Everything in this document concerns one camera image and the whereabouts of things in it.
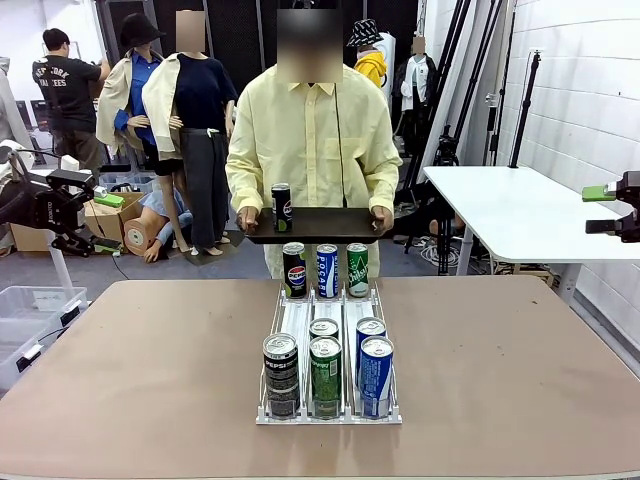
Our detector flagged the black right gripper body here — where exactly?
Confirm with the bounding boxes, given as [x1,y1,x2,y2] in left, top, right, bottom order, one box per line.
[615,169,640,244]

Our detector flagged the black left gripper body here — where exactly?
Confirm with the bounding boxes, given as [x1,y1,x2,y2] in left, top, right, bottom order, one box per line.
[31,168,97,242]

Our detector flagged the black serving tray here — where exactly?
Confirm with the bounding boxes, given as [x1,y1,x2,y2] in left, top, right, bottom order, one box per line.
[238,205,390,246]

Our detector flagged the green cider can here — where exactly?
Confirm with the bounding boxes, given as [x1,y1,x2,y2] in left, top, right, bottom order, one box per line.
[308,317,341,344]
[308,336,344,420]

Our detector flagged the person's right forearm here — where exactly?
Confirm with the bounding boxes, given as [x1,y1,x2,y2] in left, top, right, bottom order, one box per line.
[225,162,265,214]

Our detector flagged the person's left forearm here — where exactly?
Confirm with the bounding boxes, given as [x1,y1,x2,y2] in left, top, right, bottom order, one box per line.
[366,158,404,211]

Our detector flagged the person in black t-shirt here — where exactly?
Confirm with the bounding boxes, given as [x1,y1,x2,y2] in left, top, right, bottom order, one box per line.
[31,27,112,174]

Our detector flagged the person in yellow shirt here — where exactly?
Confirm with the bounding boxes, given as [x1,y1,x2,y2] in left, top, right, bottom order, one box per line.
[225,7,404,279]

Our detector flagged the person's right hand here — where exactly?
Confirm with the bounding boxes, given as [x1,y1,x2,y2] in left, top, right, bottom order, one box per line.
[236,205,262,233]

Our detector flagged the person's left hand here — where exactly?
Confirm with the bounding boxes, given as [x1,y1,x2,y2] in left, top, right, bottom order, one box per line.
[369,204,395,234]

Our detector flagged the open cardboard box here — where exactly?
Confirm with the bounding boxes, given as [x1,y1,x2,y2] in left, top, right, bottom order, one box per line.
[83,191,147,247]

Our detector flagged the closed cardboard box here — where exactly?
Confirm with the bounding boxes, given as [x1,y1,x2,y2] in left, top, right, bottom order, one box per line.
[8,221,52,253]

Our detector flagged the fallen mannequin in blue clothes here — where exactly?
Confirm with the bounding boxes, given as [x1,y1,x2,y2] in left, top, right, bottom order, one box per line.
[123,189,194,264]

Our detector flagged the clear plastic storage bin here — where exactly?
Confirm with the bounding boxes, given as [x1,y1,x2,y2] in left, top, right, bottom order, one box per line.
[0,317,57,392]
[0,285,89,334]

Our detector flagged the white side table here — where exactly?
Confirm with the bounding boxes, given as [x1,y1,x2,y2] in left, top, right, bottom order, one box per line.
[423,165,640,307]

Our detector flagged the mannequin in blue shirt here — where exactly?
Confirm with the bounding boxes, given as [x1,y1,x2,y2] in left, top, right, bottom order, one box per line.
[95,12,169,174]

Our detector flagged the black light stand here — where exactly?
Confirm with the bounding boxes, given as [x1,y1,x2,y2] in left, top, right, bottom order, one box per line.
[508,48,546,169]

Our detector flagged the mannequin in navy top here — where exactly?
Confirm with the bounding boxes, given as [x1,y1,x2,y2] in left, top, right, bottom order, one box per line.
[142,7,244,256]

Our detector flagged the black bucket hat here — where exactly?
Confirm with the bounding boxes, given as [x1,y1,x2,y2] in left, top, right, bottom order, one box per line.
[119,13,167,49]

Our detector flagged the leaning black stand poles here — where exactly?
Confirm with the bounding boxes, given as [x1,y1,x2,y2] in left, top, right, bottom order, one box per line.
[408,0,507,192]

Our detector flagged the black Pepsi display can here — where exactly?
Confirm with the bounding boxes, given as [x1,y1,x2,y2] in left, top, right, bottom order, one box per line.
[282,242,308,300]

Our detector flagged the mannequin in white jacket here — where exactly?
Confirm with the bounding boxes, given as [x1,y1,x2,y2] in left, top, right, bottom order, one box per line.
[392,37,439,157]

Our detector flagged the blue Pocari display can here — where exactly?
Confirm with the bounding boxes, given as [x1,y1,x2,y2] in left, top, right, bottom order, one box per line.
[315,243,340,299]

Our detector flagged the green Chilsung display can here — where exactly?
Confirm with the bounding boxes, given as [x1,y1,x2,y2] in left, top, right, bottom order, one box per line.
[346,242,371,298]

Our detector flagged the mannequin in yellow hoodie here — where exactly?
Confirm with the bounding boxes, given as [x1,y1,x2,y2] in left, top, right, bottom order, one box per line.
[346,18,391,97]

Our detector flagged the patterned bucket hat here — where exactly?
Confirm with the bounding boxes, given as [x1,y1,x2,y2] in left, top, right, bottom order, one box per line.
[346,18,379,49]

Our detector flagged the white can dispenser rack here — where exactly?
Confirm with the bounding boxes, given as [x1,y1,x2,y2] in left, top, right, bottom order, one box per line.
[255,278,403,426]

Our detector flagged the black camera tripod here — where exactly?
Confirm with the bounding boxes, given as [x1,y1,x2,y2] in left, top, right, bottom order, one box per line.
[431,124,459,169]

